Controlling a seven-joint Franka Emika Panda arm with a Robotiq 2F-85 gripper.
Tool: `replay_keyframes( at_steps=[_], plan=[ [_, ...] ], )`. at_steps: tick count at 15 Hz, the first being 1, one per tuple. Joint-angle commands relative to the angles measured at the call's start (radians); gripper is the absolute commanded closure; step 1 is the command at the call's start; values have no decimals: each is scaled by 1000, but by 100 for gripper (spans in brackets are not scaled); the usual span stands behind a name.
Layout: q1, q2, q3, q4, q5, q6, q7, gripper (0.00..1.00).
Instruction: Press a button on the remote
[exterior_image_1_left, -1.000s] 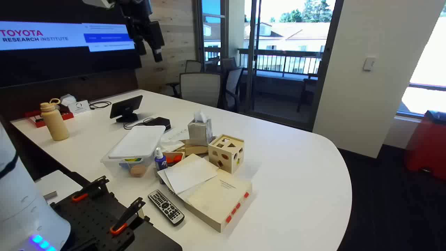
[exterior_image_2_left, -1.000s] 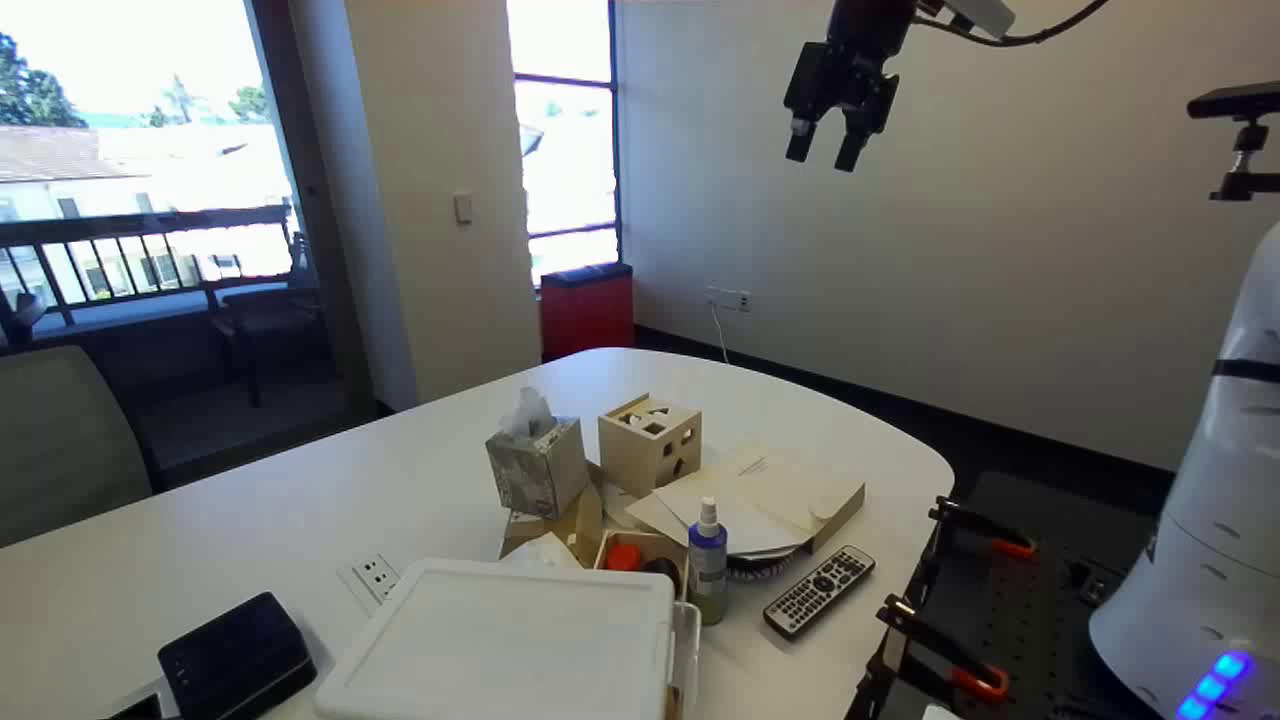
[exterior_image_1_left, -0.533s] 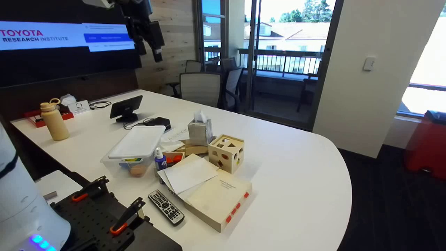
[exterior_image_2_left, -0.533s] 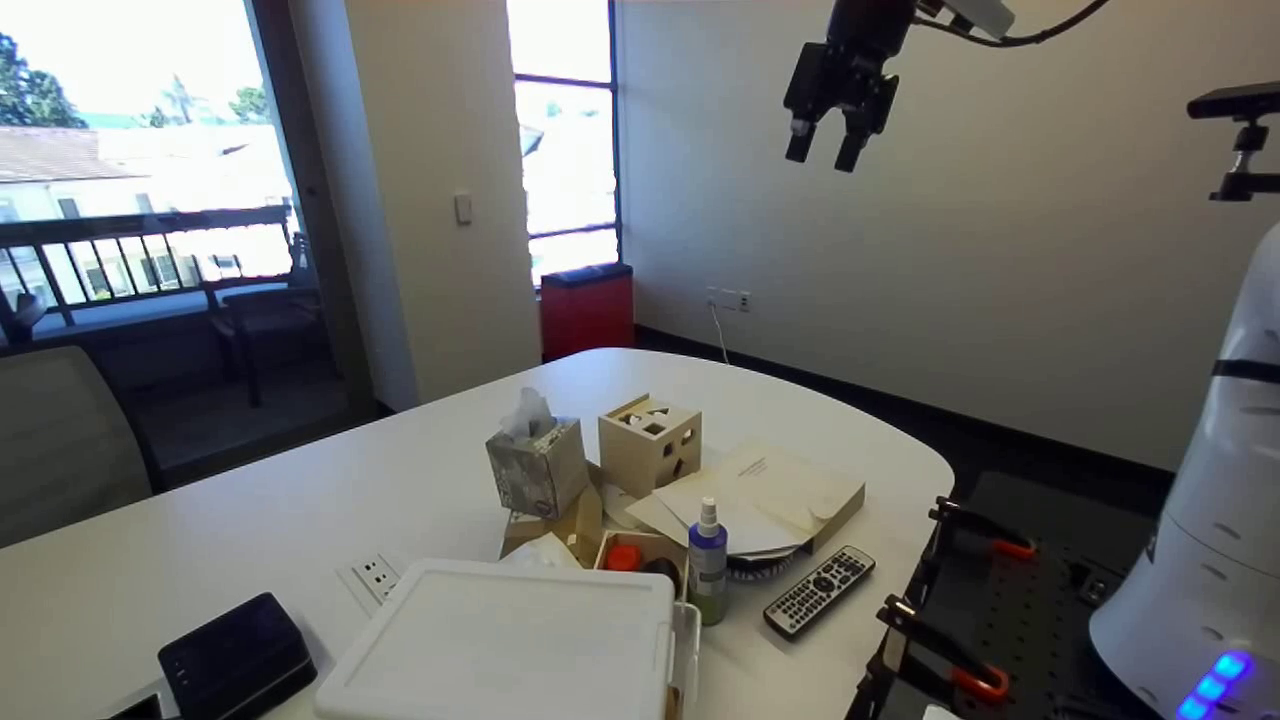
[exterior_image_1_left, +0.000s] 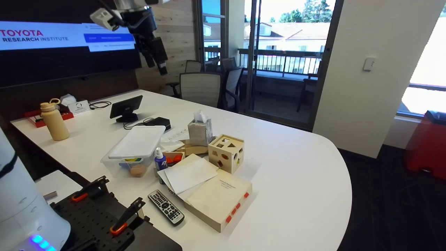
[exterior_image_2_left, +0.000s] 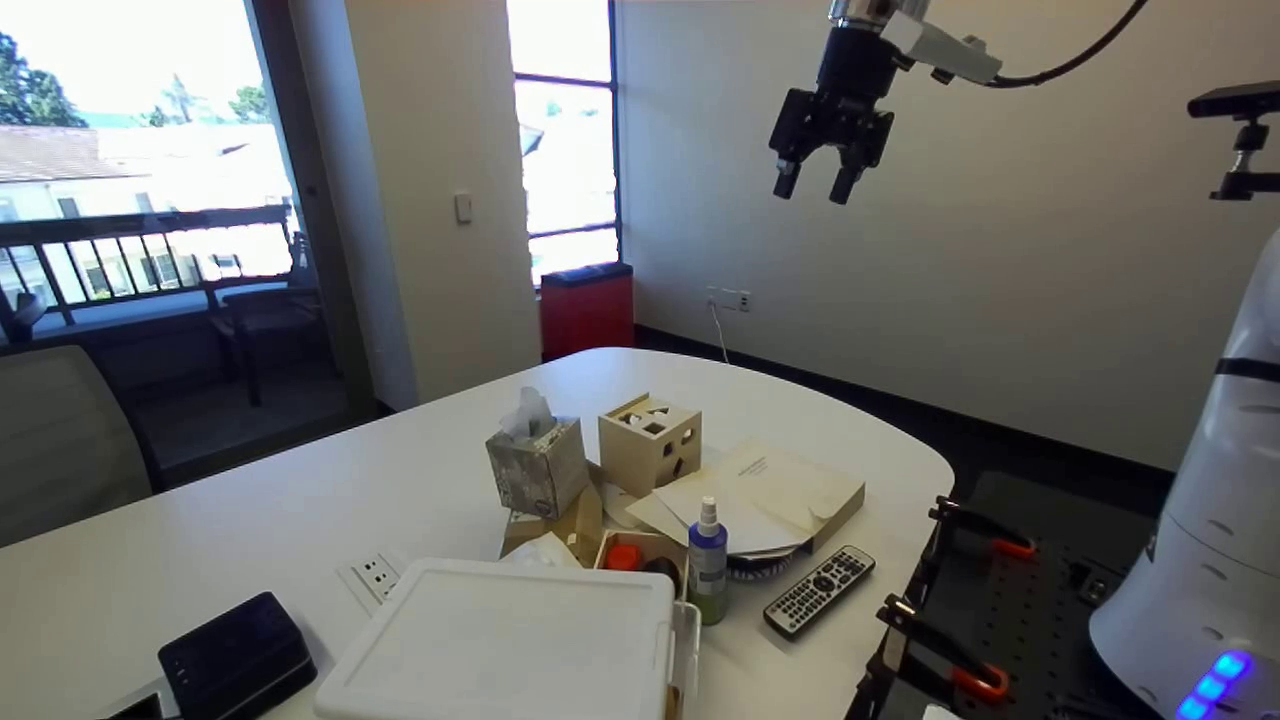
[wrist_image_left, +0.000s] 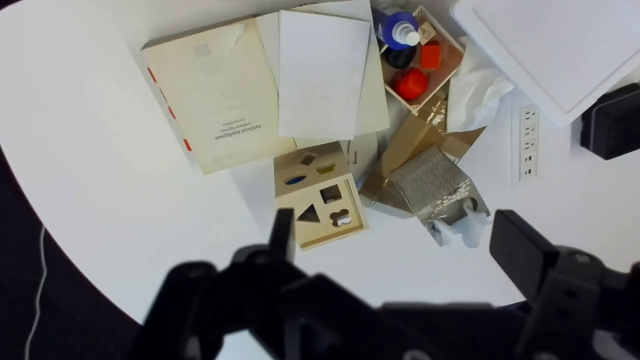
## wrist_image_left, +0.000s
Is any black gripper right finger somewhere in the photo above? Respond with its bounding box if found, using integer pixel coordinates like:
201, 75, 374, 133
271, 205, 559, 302
488, 207, 562, 306

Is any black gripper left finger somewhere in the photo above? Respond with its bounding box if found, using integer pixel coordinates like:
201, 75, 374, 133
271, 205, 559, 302
268, 205, 297, 264

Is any wooden shape sorter box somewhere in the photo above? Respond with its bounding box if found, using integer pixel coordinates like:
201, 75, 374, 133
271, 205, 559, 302
273, 140, 370, 251

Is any white tabletop power outlet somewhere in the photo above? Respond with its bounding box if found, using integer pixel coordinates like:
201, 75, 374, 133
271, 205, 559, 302
517, 102, 542, 184

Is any grey patterned tissue box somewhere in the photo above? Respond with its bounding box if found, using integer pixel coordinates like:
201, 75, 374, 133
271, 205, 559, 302
389, 145, 493, 250

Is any cream paperback book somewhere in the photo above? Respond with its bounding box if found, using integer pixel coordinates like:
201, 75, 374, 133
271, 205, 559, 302
139, 16, 300, 177

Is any black tablet device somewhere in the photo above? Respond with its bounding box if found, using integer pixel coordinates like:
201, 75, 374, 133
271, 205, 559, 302
579, 81, 640, 162

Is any brown cardboard piece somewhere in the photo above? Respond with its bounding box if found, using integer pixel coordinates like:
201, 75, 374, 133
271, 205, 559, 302
359, 110, 486, 220

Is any white paper sheet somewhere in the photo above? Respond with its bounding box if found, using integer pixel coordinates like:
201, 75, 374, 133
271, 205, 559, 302
277, 7, 374, 141
255, 0, 392, 145

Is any white crumpled paper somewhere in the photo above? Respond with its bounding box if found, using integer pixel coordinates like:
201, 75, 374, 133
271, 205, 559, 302
444, 36, 517, 133

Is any wooden open tray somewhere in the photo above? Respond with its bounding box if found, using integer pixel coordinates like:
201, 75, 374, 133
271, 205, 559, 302
372, 4, 469, 117

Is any red round block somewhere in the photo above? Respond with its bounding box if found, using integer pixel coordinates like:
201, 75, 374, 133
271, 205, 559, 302
389, 65, 433, 103

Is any dark blue block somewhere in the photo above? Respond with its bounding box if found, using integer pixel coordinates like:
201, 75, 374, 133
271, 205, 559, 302
383, 46, 416, 69

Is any orange-red cube block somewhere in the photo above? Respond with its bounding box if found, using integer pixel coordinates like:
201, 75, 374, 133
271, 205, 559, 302
416, 40, 444, 71

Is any blue bottle with white cap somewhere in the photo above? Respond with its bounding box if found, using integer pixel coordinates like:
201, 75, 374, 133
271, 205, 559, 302
374, 6, 425, 54

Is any small wooden block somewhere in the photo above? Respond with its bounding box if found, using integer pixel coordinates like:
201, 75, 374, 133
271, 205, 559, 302
414, 21, 440, 46

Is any thin white cable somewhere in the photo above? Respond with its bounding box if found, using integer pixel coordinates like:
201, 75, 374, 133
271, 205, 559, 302
23, 223, 50, 360

